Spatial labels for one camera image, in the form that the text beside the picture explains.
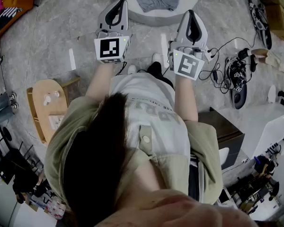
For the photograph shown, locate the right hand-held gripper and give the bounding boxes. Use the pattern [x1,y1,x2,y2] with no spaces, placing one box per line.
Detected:
[168,9,214,81]

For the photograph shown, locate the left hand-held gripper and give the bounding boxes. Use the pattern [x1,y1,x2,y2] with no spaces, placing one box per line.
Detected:
[94,0,133,65]

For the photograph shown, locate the person's left forearm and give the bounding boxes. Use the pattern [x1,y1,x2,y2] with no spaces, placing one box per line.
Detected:
[85,62,114,99]

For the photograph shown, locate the person's right forearm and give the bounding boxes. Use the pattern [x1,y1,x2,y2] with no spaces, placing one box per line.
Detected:
[174,76,199,122]

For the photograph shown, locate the white round table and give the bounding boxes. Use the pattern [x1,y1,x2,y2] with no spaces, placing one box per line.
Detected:
[113,0,199,27]

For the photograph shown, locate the black trousers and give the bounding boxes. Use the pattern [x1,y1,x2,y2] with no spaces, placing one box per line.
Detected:
[146,61,175,89]

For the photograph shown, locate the spare grey gripper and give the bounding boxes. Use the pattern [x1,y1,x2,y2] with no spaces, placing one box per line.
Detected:
[226,55,248,110]
[248,0,273,51]

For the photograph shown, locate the olive and white shirt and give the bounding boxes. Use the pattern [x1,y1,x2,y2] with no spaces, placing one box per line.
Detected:
[44,73,224,227]

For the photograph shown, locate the cardboard box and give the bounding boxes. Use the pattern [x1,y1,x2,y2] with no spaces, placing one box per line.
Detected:
[262,0,284,44]

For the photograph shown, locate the dark brown cabinet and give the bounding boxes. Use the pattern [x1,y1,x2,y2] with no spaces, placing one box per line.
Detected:
[198,107,246,170]

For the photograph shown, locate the wooden oval side table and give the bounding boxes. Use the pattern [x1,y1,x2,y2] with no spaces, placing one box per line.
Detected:
[26,77,81,146]

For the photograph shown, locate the white cabinet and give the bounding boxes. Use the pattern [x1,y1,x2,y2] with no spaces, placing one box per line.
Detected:
[236,103,284,159]

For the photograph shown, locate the person's face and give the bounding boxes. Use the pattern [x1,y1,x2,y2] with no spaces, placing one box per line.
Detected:
[94,190,258,227]

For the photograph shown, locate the black cable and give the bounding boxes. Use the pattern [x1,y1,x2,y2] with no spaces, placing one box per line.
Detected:
[198,36,258,94]

